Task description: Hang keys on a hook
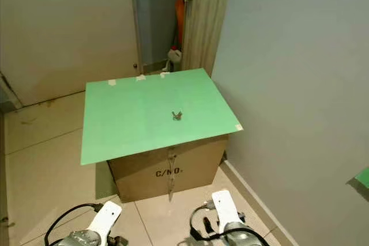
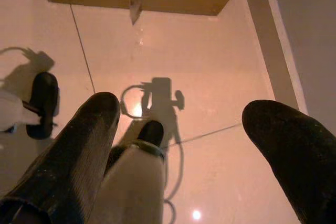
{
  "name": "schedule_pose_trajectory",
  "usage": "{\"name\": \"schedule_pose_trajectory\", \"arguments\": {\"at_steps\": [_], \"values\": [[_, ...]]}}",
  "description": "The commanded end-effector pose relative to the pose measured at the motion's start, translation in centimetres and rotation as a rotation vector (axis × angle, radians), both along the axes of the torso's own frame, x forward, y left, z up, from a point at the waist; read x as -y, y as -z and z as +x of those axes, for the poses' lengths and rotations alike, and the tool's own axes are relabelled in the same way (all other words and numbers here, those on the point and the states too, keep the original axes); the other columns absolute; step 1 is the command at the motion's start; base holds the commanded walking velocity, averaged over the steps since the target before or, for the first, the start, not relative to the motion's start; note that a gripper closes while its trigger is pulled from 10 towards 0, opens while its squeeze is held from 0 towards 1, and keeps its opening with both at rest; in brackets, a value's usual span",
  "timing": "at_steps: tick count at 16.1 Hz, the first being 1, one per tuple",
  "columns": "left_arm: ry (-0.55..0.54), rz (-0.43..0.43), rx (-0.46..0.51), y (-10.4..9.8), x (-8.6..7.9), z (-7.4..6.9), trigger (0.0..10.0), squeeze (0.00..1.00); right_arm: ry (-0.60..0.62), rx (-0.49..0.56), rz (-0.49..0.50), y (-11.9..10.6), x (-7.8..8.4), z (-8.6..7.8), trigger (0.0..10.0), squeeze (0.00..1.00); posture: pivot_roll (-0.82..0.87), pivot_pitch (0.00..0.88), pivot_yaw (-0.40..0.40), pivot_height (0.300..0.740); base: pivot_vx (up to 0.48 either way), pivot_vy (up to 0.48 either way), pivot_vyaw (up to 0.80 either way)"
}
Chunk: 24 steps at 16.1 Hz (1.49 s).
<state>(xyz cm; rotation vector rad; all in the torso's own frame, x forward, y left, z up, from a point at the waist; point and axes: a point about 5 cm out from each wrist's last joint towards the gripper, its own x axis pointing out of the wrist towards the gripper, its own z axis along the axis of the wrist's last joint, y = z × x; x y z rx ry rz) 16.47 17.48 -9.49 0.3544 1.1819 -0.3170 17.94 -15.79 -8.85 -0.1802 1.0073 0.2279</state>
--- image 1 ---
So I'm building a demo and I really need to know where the large green hook board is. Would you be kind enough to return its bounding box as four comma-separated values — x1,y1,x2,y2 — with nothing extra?
355,166,369,189

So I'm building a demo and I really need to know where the brown cardboard box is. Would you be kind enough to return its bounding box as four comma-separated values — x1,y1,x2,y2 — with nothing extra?
107,134,229,203

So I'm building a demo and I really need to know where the light green board sheet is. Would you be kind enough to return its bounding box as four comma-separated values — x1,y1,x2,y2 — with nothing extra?
80,67,244,166

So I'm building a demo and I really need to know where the white and grey appliance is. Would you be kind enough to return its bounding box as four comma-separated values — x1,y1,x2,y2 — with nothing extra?
167,46,183,65

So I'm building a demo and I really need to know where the orange plastic object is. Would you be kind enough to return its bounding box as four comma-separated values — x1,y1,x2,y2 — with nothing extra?
175,0,186,48

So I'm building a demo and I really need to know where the beige door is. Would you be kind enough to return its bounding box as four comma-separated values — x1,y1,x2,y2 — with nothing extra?
0,0,140,108

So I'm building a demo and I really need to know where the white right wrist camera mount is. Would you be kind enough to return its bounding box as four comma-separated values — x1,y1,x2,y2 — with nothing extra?
211,189,244,228

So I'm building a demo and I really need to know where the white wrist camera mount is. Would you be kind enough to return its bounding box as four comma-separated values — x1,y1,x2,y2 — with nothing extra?
89,201,123,242
211,189,244,228

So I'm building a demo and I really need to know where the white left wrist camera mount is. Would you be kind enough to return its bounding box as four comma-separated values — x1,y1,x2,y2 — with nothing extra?
89,201,123,242

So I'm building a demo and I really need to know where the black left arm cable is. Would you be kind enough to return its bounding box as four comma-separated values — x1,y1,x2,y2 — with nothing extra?
45,202,103,246

